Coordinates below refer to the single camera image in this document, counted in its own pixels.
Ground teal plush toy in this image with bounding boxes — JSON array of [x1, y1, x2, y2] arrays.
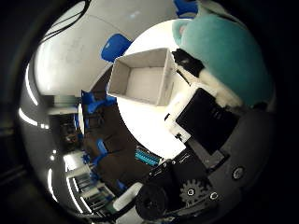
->
[[171, 1, 275, 106]]

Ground white rectangular container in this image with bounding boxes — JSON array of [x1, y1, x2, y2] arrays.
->
[[106, 47, 178, 107]]

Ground teal striped rack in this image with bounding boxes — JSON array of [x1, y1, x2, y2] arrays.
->
[[134, 147, 162, 168]]

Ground blue chair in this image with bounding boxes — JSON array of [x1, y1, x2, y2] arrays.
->
[[100, 33, 134, 63], [93, 137, 109, 164], [173, 0, 200, 19], [79, 89, 119, 116]]

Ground white cabinet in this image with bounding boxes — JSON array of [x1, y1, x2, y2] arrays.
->
[[46, 94, 78, 117]]

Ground black cable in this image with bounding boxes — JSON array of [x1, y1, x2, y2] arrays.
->
[[39, 0, 93, 43]]

